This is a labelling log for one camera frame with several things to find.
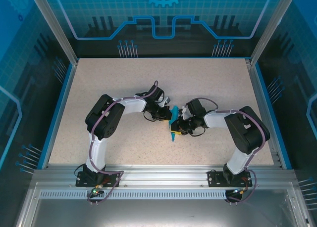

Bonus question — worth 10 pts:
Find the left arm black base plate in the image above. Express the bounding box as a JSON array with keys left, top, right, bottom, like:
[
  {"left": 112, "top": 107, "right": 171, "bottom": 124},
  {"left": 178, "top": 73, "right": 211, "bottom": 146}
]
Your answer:
[{"left": 75, "top": 171, "right": 121, "bottom": 187}]

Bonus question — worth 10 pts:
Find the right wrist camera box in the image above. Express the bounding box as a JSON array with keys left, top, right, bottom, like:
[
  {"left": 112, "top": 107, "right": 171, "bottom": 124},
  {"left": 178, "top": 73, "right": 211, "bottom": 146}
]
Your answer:
[{"left": 178, "top": 105, "right": 191, "bottom": 119}]

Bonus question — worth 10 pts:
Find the aluminium side rail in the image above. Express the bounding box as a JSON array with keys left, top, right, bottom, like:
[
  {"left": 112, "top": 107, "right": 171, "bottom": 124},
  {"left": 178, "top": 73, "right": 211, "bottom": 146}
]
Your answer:
[{"left": 245, "top": 58, "right": 283, "bottom": 168}]

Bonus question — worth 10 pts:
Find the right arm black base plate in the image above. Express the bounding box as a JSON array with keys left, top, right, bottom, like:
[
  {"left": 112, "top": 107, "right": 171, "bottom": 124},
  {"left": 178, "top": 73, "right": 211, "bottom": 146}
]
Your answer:
[{"left": 207, "top": 169, "right": 253, "bottom": 187}]

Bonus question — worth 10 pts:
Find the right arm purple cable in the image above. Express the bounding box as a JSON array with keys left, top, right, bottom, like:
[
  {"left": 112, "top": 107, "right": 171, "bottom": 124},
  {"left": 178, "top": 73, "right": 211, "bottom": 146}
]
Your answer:
[{"left": 184, "top": 97, "right": 267, "bottom": 205}]

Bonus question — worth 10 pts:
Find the aluminium frame post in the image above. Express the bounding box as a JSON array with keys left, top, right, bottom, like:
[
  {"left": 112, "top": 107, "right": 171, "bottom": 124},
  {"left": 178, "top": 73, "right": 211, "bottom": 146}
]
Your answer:
[
  {"left": 27, "top": 0, "right": 79, "bottom": 66},
  {"left": 250, "top": 0, "right": 299, "bottom": 66}
]

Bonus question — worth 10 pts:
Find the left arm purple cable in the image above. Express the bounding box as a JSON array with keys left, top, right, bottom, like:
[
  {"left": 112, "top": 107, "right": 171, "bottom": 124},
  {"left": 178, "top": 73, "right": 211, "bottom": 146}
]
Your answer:
[{"left": 88, "top": 80, "right": 159, "bottom": 205}]

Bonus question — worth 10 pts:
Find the blue table edge strip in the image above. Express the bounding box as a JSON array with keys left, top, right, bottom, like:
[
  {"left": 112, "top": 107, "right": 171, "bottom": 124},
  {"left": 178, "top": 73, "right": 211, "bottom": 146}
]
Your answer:
[{"left": 37, "top": 62, "right": 78, "bottom": 170}]

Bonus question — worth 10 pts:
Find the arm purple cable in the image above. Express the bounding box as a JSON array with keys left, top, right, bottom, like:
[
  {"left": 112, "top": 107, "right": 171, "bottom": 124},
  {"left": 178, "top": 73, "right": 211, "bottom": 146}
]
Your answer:
[
  {"left": 88, "top": 80, "right": 159, "bottom": 205},
  {"left": 184, "top": 97, "right": 267, "bottom": 205}
]

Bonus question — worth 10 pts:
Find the cable connector with green light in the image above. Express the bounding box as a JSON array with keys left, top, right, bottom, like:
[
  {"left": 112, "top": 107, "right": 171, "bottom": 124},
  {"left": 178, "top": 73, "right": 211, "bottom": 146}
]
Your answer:
[
  {"left": 230, "top": 187, "right": 249, "bottom": 196},
  {"left": 90, "top": 184, "right": 104, "bottom": 196}
]

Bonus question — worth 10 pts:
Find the slotted cable duct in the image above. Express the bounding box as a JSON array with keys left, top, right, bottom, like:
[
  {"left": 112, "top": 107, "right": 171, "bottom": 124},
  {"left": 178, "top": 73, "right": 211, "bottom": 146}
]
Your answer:
[{"left": 39, "top": 191, "right": 228, "bottom": 198}]

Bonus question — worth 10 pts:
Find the aluminium frame rail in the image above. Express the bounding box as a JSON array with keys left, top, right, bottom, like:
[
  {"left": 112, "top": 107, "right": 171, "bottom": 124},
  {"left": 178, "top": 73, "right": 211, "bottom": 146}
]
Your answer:
[{"left": 32, "top": 164, "right": 295, "bottom": 188}]

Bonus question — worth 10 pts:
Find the blue square paper sheet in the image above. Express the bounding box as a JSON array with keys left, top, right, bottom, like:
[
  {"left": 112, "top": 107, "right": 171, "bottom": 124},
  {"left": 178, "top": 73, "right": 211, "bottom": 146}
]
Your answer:
[{"left": 169, "top": 105, "right": 179, "bottom": 142}]

